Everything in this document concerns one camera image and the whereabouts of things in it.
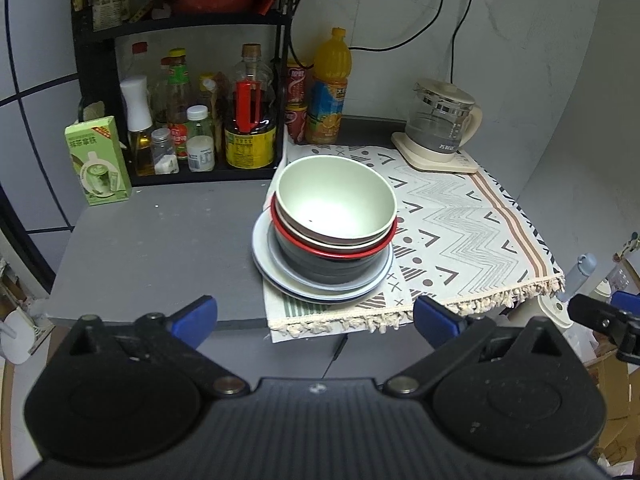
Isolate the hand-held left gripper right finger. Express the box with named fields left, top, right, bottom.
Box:
left=382, top=294, right=583, bottom=396

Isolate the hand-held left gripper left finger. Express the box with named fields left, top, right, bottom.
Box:
left=47, top=294, right=251, bottom=396

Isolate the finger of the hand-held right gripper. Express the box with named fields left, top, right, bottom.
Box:
left=610, top=290, right=640, bottom=317
left=568, top=293, right=640, bottom=366

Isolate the white plate with script print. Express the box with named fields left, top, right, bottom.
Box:
left=251, top=207, right=395, bottom=304

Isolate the white plate with utensil print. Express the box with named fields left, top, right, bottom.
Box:
left=267, top=225, right=394, bottom=295

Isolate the black bowl with red rim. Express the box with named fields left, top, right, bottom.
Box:
left=270, top=195, right=399, bottom=285

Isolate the beige bowl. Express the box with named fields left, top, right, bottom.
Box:
left=272, top=199, right=399, bottom=254

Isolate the pale green bowl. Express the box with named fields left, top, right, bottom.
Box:
left=275, top=155, right=399, bottom=243

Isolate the blue-grey bottle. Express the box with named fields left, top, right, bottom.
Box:
left=557, top=254, right=597, bottom=304

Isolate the cardboard box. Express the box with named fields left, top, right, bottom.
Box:
left=585, top=350, right=640, bottom=461

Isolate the patterned fringed table cloth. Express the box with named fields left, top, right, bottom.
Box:
left=264, top=142, right=566, bottom=344

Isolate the cream kettle base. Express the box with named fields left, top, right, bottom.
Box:
left=391, top=131, right=480, bottom=175

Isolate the small glass spice shaker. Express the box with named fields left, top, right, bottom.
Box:
left=150, top=128, right=180, bottom=175

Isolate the white capped jar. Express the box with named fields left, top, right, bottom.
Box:
left=186, top=105, right=217, bottom=172

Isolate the white round object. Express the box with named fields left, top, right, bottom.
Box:
left=0, top=307, right=42, bottom=365

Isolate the green drink mix box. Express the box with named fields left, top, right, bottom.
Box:
left=64, top=116, right=133, bottom=207

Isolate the glass electric kettle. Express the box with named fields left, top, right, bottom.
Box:
left=404, top=77, right=484, bottom=154

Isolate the oil bottle with white cap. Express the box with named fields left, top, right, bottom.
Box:
left=120, top=76, right=156, bottom=177

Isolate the sauce bottle with green cap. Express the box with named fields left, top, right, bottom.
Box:
left=166, top=48, right=194, bottom=159

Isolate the red drink can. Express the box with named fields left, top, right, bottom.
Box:
left=285, top=60, right=310, bottom=107
left=285, top=104, right=309, bottom=144

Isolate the orange juice bottle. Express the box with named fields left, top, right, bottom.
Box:
left=305, top=27, right=352, bottom=145

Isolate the red capped clear bottle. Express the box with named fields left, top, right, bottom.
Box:
left=131, top=41, right=152, bottom=81

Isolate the black shelf rack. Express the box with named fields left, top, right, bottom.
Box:
left=70, top=0, right=297, bottom=189

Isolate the large bottle with red handle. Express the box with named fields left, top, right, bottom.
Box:
left=223, top=43, right=279, bottom=169

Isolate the black power cable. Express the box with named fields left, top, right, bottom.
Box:
left=348, top=0, right=453, bottom=52
left=450, top=0, right=481, bottom=83

